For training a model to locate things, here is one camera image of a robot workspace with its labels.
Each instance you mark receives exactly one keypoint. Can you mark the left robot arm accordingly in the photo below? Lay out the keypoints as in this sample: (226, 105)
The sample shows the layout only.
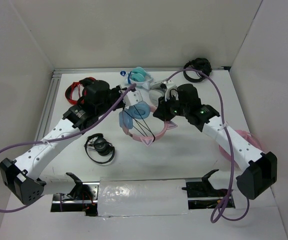
(22, 175)

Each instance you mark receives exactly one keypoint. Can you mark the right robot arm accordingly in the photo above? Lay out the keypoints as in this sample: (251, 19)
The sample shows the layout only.
(259, 169)

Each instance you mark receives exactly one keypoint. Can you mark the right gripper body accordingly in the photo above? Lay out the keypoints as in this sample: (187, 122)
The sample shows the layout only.
(168, 112)

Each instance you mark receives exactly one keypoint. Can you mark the small black headphones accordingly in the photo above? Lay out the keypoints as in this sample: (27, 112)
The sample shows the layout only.
(98, 143)

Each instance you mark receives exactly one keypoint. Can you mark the grey white headphones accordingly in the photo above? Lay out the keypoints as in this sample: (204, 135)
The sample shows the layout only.
(156, 92)

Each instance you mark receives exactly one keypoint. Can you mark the large black headphones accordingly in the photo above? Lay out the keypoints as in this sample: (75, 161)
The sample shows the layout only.
(203, 67)

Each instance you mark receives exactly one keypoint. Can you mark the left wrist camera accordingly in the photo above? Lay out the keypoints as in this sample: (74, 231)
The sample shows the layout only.
(132, 98)

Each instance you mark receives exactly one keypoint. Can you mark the pink gaming headset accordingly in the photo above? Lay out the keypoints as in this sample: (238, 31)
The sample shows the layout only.
(249, 137)

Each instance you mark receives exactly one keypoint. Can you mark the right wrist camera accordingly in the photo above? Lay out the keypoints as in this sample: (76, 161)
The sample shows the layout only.
(168, 86)

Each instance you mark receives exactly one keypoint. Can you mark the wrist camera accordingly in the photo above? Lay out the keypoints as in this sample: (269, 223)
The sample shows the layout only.
(168, 86)
(132, 98)

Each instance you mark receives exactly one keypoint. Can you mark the teal white cat-ear headphones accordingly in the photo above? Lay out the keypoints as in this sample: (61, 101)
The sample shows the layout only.
(138, 76)

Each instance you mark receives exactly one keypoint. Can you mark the white taped cover sheet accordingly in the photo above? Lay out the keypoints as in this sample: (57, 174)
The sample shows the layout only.
(142, 198)

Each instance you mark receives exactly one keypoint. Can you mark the red black headphones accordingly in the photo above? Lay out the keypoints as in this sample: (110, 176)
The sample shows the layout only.
(74, 91)

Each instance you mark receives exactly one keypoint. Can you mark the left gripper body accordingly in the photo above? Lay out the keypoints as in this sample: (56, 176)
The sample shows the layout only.
(114, 94)

